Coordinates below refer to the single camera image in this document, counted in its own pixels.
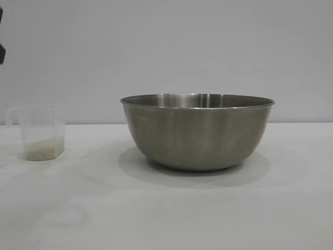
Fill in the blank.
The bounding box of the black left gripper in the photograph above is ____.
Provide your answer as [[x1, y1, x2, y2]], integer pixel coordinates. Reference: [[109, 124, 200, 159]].
[[0, 7, 6, 65]]

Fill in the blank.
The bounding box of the clear plastic measuring cup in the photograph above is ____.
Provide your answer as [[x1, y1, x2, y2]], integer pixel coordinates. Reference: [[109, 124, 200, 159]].
[[5, 105, 66, 161]]

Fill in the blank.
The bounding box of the white uncooked rice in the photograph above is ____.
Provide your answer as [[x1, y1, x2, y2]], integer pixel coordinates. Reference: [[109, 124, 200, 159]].
[[25, 139, 65, 161]]

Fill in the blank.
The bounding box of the stainless steel mixing bowl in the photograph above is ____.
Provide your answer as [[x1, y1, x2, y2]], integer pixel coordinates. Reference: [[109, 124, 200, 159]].
[[119, 93, 276, 172]]

